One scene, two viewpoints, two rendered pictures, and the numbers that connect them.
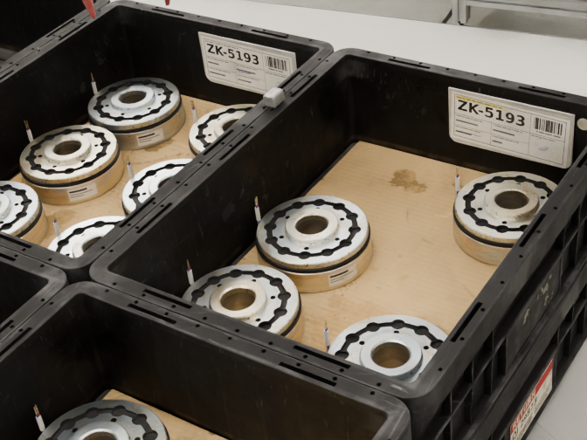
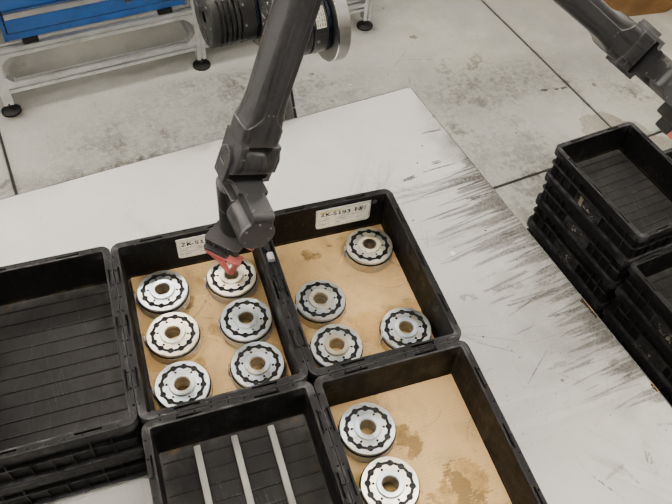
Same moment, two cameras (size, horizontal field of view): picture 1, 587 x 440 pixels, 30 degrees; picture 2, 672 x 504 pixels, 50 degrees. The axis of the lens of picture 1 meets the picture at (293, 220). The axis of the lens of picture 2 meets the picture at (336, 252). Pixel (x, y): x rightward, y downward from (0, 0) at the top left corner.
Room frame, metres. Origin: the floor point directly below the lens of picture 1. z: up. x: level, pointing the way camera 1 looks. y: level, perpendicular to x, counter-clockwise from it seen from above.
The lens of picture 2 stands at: (0.32, 0.69, 2.07)
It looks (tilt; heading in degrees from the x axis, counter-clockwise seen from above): 51 degrees down; 301
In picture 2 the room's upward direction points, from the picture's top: 5 degrees clockwise
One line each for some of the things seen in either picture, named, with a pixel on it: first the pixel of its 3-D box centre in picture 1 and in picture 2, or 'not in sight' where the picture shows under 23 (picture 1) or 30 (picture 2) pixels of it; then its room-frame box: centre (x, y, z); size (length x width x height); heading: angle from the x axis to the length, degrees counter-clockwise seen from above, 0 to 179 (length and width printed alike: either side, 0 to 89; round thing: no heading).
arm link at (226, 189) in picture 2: not in sight; (236, 194); (0.86, 0.12, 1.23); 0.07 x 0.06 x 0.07; 150
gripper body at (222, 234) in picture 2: not in sight; (236, 217); (0.87, 0.11, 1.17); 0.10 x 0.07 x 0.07; 96
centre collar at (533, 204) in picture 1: (511, 201); (369, 244); (0.78, -0.20, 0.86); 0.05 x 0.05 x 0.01
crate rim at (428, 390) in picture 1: (373, 196); (354, 275); (0.74, -0.07, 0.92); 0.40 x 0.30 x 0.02; 143
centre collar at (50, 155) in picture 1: (67, 149); (172, 332); (0.96, 0.22, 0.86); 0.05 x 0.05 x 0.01
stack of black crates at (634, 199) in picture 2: not in sight; (609, 225); (0.39, -1.09, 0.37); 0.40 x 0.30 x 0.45; 150
